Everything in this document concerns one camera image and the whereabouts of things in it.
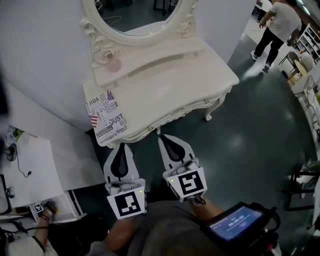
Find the person's left forearm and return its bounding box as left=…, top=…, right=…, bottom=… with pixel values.
left=102, top=216, right=139, bottom=251

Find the person's right forearm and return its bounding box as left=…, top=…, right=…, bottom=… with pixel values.
left=191, top=196, right=225, bottom=221

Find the round chairs group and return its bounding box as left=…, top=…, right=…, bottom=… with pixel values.
left=278, top=50, right=316, bottom=84

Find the black screen device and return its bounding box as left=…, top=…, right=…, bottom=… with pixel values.
left=199, top=201, right=281, bottom=256

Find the oval mirror white ornate frame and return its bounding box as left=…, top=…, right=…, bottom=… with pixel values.
left=79, top=0, right=201, bottom=72

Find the black metal frame stool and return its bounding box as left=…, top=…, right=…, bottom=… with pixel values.
left=281, top=170, right=319, bottom=213

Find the white desk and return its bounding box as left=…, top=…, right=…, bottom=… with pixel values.
left=0, top=134, right=66, bottom=209

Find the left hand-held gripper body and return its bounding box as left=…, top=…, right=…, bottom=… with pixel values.
left=104, top=177, right=148, bottom=221

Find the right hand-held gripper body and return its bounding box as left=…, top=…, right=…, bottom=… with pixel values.
left=162, top=157, right=208, bottom=204

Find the white wire chair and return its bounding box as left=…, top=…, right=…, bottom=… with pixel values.
left=294, top=74, right=319, bottom=116

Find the white dressing table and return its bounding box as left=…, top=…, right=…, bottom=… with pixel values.
left=82, top=37, right=240, bottom=150

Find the white drawer cabinet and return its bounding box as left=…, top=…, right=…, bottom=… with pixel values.
left=29, top=189, right=88, bottom=224

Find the person's grey shirt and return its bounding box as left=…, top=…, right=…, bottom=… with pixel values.
left=87, top=199, right=226, bottom=256

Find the pink round bottle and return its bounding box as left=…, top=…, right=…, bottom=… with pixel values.
left=103, top=49, right=123, bottom=74

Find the white display shelf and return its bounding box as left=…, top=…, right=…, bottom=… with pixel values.
left=294, top=23, right=320, bottom=61

